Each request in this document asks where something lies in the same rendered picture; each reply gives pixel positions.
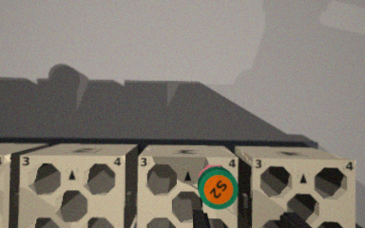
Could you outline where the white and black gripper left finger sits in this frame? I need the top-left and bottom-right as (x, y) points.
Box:
(193, 210), (211, 228)

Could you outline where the beige block with holes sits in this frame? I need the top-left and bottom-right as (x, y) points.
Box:
(235, 146), (355, 228)
(136, 144), (238, 228)
(18, 143), (138, 228)
(0, 143), (48, 228)

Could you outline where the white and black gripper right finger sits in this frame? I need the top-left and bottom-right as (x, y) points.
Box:
(279, 212), (312, 228)

